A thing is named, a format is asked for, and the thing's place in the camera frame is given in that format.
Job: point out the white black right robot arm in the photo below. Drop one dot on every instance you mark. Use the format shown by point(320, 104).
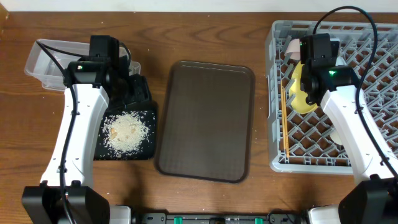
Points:
point(336, 90)

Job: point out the clear plastic bin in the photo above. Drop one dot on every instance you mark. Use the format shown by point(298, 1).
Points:
point(38, 60)

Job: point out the grey dishwasher rack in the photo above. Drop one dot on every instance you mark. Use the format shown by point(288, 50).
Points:
point(302, 143)

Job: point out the white pink bowl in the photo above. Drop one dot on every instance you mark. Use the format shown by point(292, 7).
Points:
point(293, 49)

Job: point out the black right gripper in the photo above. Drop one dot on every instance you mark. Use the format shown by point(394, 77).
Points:
point(311, 86)

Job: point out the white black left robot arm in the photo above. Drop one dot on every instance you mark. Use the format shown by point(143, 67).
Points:
point(107, 110)

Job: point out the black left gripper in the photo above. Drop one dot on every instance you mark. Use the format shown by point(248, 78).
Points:
point(142, 92)

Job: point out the light blue bowl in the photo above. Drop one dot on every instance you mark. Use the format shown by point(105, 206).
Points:
point(340, 61)

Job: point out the yellow round plate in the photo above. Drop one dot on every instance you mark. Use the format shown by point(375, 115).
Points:
point(299, 103)

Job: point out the small light green bowl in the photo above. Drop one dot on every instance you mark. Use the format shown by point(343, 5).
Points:
point(335, 137)

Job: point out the black rectangular tray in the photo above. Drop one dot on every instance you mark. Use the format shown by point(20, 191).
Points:
point(130, 133)

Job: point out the rice grains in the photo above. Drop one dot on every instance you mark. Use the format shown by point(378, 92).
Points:
point(126, 132)

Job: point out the dark brown serving tray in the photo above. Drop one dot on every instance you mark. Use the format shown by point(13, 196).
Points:
point(206, 125)

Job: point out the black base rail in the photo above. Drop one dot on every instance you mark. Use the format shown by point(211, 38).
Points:
point(217, 218)

